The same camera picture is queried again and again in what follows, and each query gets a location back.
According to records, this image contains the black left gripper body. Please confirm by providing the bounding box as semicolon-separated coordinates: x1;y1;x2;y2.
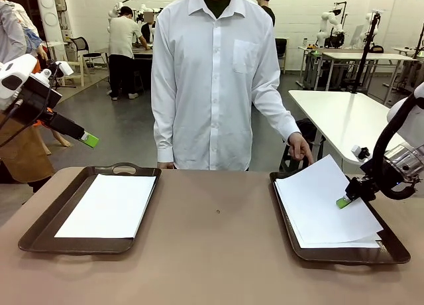
19;82;56;124

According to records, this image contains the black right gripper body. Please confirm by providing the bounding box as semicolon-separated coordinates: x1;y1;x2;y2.
344;158;386;202

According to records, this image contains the person's right forearm white sleeve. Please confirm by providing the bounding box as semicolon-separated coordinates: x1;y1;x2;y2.
151;95;178;163

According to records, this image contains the person's left forearm white sleeve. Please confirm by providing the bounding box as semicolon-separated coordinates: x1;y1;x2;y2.
253;86;301;143

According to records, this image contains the person's left hand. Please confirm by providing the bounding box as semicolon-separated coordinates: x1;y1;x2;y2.
286;133;315;166

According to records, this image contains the white folding chair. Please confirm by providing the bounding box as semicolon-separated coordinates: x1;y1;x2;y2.
64;41;86;88

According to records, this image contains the black step stool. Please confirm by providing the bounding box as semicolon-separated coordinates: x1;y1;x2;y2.
280;141;326;172

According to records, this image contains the mannequin with orange trousers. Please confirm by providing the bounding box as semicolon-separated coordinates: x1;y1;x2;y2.
19;1;73;149

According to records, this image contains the brown plastic tray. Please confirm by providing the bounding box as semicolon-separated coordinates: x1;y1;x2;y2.
269;168;411;265
18;162;162;255

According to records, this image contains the black office chair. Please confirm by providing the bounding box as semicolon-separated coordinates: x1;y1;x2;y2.
69;36;109;69

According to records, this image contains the white rounded table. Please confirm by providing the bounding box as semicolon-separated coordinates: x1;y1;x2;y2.
287;89;409;172

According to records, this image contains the tall white column unit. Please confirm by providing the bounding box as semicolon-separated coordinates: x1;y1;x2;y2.
35;0;66;44

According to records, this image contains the person in grey t-shirt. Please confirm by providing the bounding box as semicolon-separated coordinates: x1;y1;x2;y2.
107;5;150;101

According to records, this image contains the dark background workbench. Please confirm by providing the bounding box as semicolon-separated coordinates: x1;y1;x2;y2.
132;43;154;93

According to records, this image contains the seated background person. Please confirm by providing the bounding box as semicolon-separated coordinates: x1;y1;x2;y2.
140;9;156;43

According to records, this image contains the long white background table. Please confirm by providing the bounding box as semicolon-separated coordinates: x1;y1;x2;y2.
321;52;417;93

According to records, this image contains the black tripod pole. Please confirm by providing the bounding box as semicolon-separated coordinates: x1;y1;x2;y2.
350;12;382;94

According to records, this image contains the person in white shirt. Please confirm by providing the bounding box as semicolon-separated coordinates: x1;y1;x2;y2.
150;0;301;172

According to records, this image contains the white monitor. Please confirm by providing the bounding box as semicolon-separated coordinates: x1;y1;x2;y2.
350;24;365;47

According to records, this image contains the black background chair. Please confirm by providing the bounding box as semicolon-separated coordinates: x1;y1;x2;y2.
275;38;288;74

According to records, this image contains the person in black top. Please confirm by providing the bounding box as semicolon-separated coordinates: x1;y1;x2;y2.
256;0;276;27

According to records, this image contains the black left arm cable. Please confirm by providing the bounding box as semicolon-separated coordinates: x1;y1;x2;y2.
0;66;56;149

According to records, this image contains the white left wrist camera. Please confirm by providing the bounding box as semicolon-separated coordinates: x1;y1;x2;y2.
26;61;74;101

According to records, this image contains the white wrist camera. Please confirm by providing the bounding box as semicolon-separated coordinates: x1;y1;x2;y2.
26;61;74;101
350;145;370;162

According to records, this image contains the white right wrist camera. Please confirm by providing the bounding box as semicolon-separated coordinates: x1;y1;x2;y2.
350;145;370;162

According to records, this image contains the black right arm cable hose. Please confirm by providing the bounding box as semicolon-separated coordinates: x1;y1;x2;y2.
372;92;424;200

